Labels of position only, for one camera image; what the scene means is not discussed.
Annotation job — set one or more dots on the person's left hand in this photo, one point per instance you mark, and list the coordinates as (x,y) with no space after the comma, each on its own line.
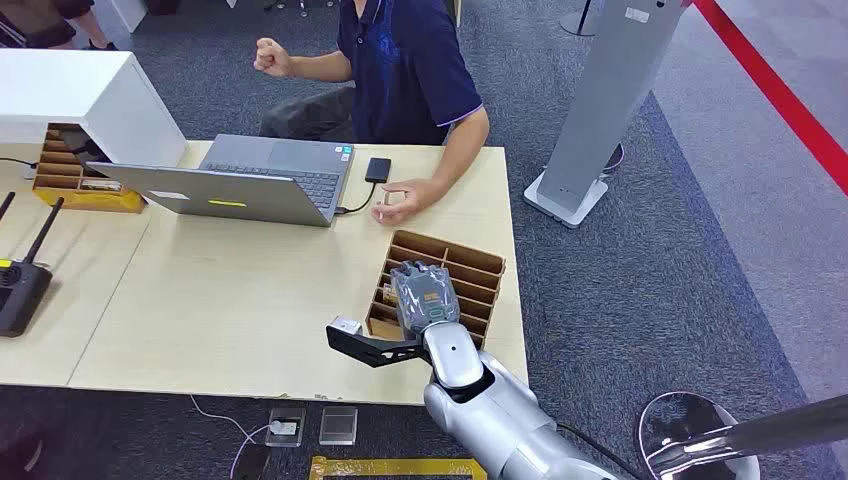
(405,197)

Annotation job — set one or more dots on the person's right hand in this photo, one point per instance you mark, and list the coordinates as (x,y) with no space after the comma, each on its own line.
(272,58)

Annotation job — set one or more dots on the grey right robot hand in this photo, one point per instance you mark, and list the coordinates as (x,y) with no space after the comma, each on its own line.
(424,298)

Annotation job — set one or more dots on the person's right forearm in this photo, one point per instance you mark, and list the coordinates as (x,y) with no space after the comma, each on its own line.
(321,67)

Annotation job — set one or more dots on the person's left forearm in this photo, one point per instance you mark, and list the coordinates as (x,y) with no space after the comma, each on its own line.
(460,156)

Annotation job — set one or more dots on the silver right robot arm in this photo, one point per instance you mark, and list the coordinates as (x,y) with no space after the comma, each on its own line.
(490,411)

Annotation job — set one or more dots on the small tan card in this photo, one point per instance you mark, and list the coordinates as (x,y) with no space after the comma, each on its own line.
(389,295)

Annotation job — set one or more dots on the brown slotted card organizer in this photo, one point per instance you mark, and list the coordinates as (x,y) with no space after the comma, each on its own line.
(472,272)

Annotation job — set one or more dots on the person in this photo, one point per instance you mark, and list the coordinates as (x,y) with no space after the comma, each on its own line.
(404,73)
(40,26)

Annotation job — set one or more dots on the small grey card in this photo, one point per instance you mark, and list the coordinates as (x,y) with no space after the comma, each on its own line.
(100,185)

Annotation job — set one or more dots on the black external drive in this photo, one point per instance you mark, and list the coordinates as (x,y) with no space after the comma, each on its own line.
(378,169)

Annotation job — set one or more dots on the office chair base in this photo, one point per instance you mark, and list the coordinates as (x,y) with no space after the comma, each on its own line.
(301,5)

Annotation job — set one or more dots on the silver laptop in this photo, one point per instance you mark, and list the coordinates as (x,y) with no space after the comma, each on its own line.
(265,182)

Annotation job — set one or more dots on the closed floor socket plate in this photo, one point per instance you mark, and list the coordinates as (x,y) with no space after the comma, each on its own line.
(338,425)

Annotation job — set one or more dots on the floor socket with white plug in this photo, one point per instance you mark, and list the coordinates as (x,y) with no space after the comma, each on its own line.
(286,427)

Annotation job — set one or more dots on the grey kiosk stand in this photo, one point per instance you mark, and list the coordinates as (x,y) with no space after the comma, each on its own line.
(609,99)

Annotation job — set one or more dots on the brown organizer with yellow base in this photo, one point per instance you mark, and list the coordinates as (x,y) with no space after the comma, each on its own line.
(63,182)

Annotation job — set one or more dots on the round stanchion base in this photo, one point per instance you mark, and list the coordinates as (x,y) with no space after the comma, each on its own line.
(578,25)

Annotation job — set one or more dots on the black router with antennas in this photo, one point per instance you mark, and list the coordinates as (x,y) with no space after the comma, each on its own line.
(20,291)

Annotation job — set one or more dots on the red barrier belt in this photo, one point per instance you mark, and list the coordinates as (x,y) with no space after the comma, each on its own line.
(775,89)

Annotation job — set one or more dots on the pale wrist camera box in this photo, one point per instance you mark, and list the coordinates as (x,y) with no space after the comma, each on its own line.
(345,325)

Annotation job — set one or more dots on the yellow floor tape frame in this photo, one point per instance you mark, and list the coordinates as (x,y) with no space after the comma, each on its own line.
(397,466)

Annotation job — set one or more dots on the chrome stanchion post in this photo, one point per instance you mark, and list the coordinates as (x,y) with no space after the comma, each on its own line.
(742,434)

